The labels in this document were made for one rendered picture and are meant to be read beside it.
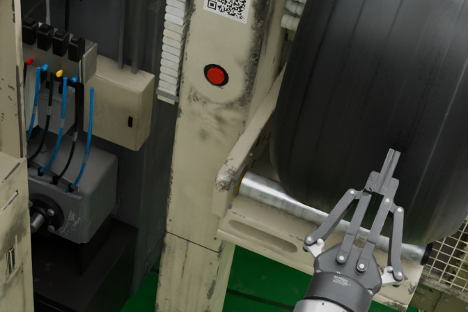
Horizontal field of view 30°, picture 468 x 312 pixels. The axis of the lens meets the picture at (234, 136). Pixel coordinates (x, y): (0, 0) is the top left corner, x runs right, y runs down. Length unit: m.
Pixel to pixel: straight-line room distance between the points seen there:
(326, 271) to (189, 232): 0.75
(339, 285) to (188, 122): 0.64
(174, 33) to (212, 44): 0.08
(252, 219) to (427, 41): 0.54
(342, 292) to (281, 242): 0.56
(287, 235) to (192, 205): 0.27
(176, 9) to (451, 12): 0.51
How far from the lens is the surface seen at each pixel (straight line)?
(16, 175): 1.54
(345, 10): 1.14
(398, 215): 1.10
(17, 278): 1.72
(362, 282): 1.05
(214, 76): 1.47
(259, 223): 1.52
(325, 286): 1.02
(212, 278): 1.85
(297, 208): 1.49
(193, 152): 1.61
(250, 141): 1.53
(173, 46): 1.50
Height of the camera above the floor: 1.99
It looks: 43 degrees down
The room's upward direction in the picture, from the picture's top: 10 degrees clockwise
